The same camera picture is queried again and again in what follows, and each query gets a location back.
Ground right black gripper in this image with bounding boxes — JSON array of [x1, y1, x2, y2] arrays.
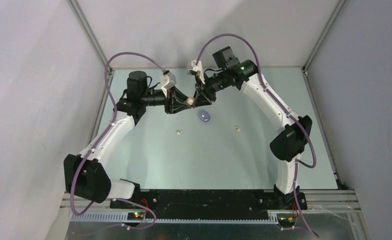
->
[[192, 70, 229, 109]]

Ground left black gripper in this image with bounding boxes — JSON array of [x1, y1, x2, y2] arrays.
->
[[141, 85, 191, 115]]

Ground beige earbud charging case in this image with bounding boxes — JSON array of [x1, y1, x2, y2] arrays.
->
[[186, 97, 195, 106]]

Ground purple earbud charging case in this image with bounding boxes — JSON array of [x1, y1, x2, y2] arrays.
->
[[198, 110, 211, 123]]

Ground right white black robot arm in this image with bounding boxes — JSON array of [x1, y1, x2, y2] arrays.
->
[[188, 46, 312, 209]]

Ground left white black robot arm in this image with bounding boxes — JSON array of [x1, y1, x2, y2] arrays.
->
[[64, 70, 200, 208]]

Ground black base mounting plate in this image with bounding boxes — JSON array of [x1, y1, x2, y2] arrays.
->
[[110, 189, 307, 221]]

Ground left circuit board with LEDs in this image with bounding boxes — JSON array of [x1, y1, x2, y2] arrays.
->
[[127, 212, 146, 221]]

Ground circuit board with leds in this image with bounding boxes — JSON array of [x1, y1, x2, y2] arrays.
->
[[127, 212, 146, 221], [277, 216, 297, 229]]

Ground right circuit board with LEDs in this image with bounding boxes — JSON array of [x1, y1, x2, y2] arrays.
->
[[277, 216, 297, 229]]

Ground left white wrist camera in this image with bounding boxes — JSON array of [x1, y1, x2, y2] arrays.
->
[[160, 70, 176, 97]]

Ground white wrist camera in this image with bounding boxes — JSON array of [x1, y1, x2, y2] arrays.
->
[[160, 70, 176, 97], [187, 60, 205, 85]]

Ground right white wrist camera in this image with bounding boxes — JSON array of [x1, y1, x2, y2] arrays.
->
[[187, 60, 205, 85]]

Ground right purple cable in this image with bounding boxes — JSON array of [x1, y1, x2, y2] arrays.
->
[[195, 33, 320, 239]]

